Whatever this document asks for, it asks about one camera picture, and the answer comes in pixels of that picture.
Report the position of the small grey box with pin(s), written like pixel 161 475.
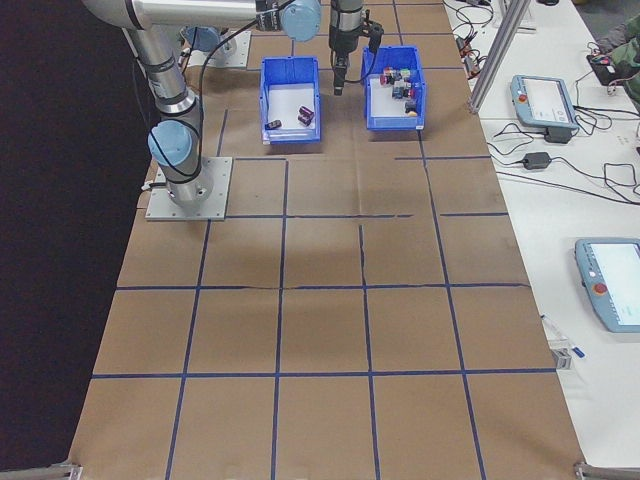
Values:
pixel 562 359

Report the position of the aluminium profile post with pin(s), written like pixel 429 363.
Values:
pixel 499 47

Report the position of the black cloth cover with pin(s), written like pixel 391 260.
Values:
pixel 50 200

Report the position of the white square base plate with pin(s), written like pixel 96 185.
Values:
pixel 220 200
pixel 242 56

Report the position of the orange battery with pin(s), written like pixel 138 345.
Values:
pixel 411 113

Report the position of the black battery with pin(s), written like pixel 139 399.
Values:
pixel 410 105

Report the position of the grey teach pendant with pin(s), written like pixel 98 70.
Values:
pixel 615 285
pixel 542 100

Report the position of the black circuit box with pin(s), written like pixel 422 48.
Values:
pixel 600 70

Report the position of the blue USB stick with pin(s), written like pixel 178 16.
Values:
pixel 577 351

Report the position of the green battery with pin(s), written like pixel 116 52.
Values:
pixel 405 73

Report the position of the blue plastic storage bin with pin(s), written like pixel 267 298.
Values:
pixel 290 137
pixel 395 122

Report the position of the aluminium profile bar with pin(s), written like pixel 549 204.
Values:
pixel 600 472
pixel 60 472

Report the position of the person in green jacket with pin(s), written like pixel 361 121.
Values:
pixel 631 50

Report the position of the small black power brick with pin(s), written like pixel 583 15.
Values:
pixel 557 136

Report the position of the blue battery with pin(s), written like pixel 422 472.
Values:
pixel 398 92

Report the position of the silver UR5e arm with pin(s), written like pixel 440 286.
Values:
pixel 200 39
pixel 165 75

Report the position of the dark purple battery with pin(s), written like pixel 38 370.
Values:
pixel 306 111
pixel 303 119
pixel 272 124

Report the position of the black power adapter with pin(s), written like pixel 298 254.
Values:
pixel 537 160

